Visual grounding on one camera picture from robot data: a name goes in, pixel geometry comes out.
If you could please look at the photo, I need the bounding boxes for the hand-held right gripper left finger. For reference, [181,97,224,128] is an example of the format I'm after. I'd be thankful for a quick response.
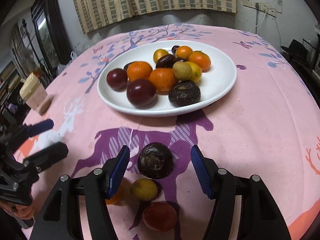
[29,145,131,240]

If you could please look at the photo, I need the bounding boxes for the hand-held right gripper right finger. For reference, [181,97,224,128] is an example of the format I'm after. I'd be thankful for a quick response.
[190,145,292,240]

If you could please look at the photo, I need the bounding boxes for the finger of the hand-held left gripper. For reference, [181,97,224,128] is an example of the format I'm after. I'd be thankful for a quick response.
[24,142,69,173]
[7,119,54,145]

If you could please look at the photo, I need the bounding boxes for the orange tangerine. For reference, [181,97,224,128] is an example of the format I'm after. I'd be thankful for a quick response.
[127,61,153,82]
[149,67,179,92]
[189,51,211,72]
[175,45,193,58]
[105,180,124,205]

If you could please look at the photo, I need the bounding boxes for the small yellow-green fruit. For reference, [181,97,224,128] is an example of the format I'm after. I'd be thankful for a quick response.
[131,178,158,202]
[172,61,193,81]

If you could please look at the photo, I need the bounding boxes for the wrinkled dark passion fruit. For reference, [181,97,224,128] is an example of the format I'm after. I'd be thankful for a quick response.
[156,54,178,69]
[137,142,173,179]
[168,81,201,107]

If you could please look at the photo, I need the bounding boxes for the dark red plum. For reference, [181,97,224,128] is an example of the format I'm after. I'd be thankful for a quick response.
[106,68,128,91]
[126,78,157,109]

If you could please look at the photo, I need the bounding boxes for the white oval plate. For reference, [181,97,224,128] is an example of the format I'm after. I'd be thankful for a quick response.
[97,40,237,117]

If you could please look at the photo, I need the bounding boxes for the yellow tangerine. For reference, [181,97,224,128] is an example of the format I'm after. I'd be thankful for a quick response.
[153,49,170,63]
[186,61,202,83]

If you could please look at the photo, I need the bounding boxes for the person's left hand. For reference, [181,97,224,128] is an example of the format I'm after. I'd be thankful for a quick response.
[11,203,35,220]

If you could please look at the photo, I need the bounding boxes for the plastic jar with cream lid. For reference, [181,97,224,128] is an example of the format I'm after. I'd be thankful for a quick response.
[19,72,52,116]

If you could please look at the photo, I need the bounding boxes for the cluttered shelf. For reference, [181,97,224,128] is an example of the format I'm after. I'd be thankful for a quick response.
[0,17,33,110]

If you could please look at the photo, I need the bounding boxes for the clear plastic bag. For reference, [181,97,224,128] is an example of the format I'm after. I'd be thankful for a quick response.
[56,51,78,77]

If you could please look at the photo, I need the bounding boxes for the pink deer print tablecloth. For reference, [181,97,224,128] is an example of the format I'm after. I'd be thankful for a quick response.
[12,24,320,240]

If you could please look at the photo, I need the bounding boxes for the dark wooden framed panel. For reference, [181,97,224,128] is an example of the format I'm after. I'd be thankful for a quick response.
[30,0,73,65]

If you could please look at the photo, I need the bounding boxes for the black hat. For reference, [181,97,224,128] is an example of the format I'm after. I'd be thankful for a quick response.
[280,39,308,60]

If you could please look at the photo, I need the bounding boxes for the white power strip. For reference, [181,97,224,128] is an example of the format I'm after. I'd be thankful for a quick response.
[255,3,277,17]

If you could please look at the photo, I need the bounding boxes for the white power cable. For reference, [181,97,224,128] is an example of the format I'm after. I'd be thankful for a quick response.
[249,10,268,34]

